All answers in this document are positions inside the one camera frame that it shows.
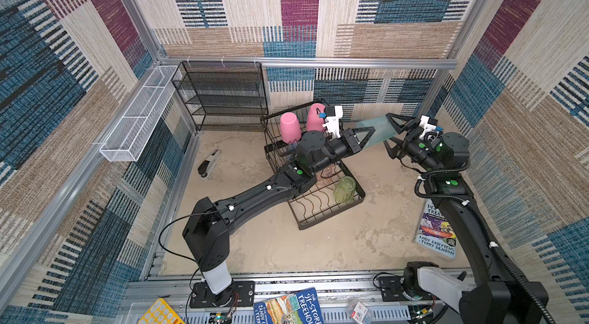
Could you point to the grey black stapler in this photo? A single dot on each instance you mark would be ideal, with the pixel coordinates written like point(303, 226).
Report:
point(207, 167)

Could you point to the black mesh shelf unit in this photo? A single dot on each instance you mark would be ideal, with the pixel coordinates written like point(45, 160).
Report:
point(223, 96)

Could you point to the pink plastic cup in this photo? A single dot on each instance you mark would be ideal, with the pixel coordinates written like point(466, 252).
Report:
point(314, 121)
point(289, 128)

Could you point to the small clear plastic box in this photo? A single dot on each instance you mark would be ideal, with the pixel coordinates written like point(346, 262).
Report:
point(358, 312)

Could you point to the teal cup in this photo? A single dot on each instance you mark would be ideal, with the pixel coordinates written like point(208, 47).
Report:
point(383, 130)

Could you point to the yellow patterned card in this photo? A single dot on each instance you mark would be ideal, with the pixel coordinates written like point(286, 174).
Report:
point(160, 312)

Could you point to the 91-storey treehouse book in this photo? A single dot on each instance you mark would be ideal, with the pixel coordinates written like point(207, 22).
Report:
point(301, 307)

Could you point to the pink translucent glass cup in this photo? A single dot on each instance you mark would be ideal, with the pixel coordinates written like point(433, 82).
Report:
point(326, 173)

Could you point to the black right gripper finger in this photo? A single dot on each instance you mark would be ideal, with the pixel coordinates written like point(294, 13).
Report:
point(394, 148)
point(402, 123)

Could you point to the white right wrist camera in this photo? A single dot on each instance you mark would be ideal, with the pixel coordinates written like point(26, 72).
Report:
point(431, 130)

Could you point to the white wire mesh basket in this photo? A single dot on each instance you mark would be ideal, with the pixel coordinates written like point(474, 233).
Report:
point(132, 132)

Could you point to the black two-tier dish rack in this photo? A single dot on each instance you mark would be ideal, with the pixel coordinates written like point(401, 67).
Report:
point(317, 204)

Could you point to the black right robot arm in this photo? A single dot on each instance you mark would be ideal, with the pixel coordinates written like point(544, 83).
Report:
point(501, 292)

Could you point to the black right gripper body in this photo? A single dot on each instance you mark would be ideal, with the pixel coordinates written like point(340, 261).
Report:
point(404, 138)

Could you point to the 143-storey treehouse book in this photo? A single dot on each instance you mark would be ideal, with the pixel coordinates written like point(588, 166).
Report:
point(435, 233)

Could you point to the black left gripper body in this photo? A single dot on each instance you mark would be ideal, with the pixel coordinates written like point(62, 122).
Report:
point(347, 145)

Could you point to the green glass cup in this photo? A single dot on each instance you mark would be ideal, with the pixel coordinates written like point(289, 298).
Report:
point(345, 190)

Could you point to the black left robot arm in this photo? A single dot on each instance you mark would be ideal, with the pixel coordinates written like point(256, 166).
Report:
point(209, 227)

